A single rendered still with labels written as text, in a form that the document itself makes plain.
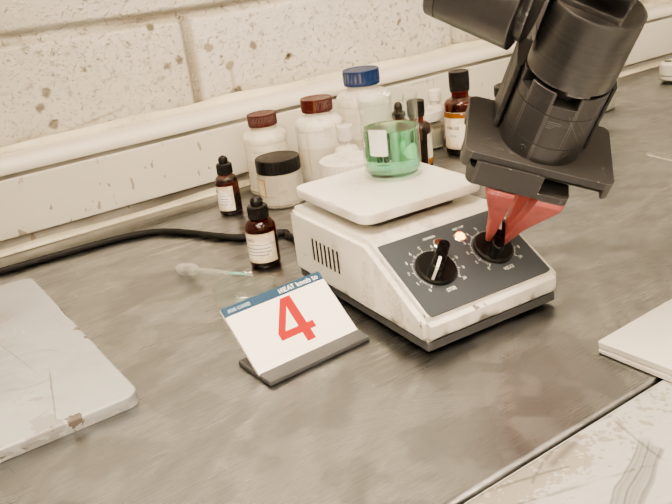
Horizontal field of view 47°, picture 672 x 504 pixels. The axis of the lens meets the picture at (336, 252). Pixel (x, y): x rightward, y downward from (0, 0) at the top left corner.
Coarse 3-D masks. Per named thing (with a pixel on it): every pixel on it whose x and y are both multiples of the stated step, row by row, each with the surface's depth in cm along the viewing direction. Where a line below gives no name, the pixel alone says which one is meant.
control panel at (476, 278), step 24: (480, 216) 63; (408, 240) 60; (432, 240) 60; (456, 240) 60; (408, 264) 58; (456, 264) 59; (480, 264) 59; (504, 264) 60; (528, 264) 60; (408, 288) 56; (432, 288) 57; (456, 288) 57; (480, 288) 57; (504, 288) 58; (432, 312) 55
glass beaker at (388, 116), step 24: (360, 96) 65; (384, 96) 63; (408, 96) 67; (360, 120) 66; (384, 120) 64; (408, 120) 65; (384, 144) 65; (408, 144) 65; (384, 168) 66; (408, 168) 66
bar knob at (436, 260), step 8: (440, 240) 58; (440, 248) 57; (448, 248) 57; (424, 256) 58; (432, 256) 58; (440, 256) 57; (448, 256) 59; (416, 264) 58; (424, 264) 58; (432, 264) 56; (440, 264) 56; (448, 264) 58; (424, 272) 57; (432, 272) 56; (440, 272) 56; (448, 272) 58; (456, 272) 58; (424, 280) 57; (432, 280) 57; (440, 280) 57; (448, 280) 57
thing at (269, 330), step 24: (312, 288) 61; (240, 312) 58; (264, 312) 58; (288, 312) 59; (312, 312) 60; (336, 312) 60; (240, 336) 57; (264, 336) 57; (288, 336) 58; (312, 336) 58; (264, 360) 56
